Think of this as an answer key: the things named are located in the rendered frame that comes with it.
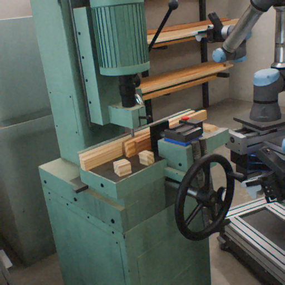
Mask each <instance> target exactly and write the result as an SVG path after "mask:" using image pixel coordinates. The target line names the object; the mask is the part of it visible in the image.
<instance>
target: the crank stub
mask: <svg viewBox="0 0 285 285"><path fill-rule="evenodd" d="M227 175H228V176H229V177H231V178H233V179H236V180H239V181H243V180H244V178H245V176H244V175H243V174H241V173H236V172H230V171H229V172H228V173H227Z"/></svg>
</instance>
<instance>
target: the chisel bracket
mask: <svg viewBox="0 0 285 285"><path fill-rule="evenodd" d="M108 111H109V119H110V123H112V124H116V125H120V126H124V127H129V128H130V129H134V128H137V127H139V126H142V125H146V124H147V119H139V116H146V108H145V106H141V105H135V106H132V107H123V106H122V101H120V102H117V103H116V104H113V105H109V106H108Z"/></svg>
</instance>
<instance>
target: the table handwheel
mask: <svg viewBox="0 0 285 285"><path fill-rule="evenodd" d="M213 162H216V163H219V164H220V165H221V166H222V167H223V168H224V171H225V175H226V180H227V187H226V192H225V197H224V201H221V200H220V199H217V198H218V196H217V192H216V191H215V190H212V189H210V165H211V163H213ZM204 166H205V178H204V187H202V188H200V189H198V188H196V187H194V186H191V185H190V183H191V181H192V180H193V179H194V178H195V176H196V175H197V173H198V172H199V171H200V169H201V168H202V167H204ZM229 171H230V172H233V168H232V166H231V164H230V162H229V161H228V159H226V158H225V157H224V156H221V155H219V154H216V153H211V154H207V155H205V156H203V157H201V158H200V159H198V160H197V161H196V162H195V163H193V164H192V165H191V167H190V168H189V169H188V170H187V172H186V174H185V175H184V177H183V179H182V181H181V182H180V181H177V180H174V179H171V178H166V179H165V181H164V185H165V186H166V187H168V188H169V189H172V190H175V191H177V192H178V193H177V194H176V198H175V206H174V216H175V220H176V224H177V226H178V229H179V232H180V233H181V234H182V235H183V236H184V237H185V238H186V239H190V240H195V241H196V240H202V239H205V238H207V237H209V236H211V235H212V234H213V233H214V232H215V231H216V230H218V228H219V227H220V225H221V224H222V222H223V221H224V219H225V217H226V216H227V214H228V211H229V208H230V205H231V203H232V199H233V196H234V189H235V179H233V178H231V177H229V176H228V175H227V173H228V172H229ZM186 195H187V196H190V197H192V198H195V199H196V202H197V203H198V205H197V206H196V207H195V209H194V210H193V212H192V213H190V215H189V216H188V218H187V219H186V220H185V219H184V203H185V198H186ZM215 204H219V205H222V207H221V209H220V211H219V212H218V214H217V216H216V217H215V219H214V220H213V221H212V223H211V224H210V225H209V226H207V227H206V228H205V229H204V230H202V231H200V232H192V231H191V230H190V229H189V228H188V227H187V226H188V225H189V224H190V223H191V222H192V220H193V219H194V218H195V216H196V215H197V213H198V212H199V211H200V209H201V208H202V207H207V208H212V207H213V206H215Z"/></svg>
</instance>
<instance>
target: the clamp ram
mask: <svg viewBox="0 0 285 285"><path fill-rule="evenodd" d="M168 128H169V120H167V119H166V120H165V121H162V122H159V123H157V124H154V125H151V126H150V138H151V148H152V149H156V148H158V140H161V139H163V138H165V131H164V130H166V129H168Z"/></svg>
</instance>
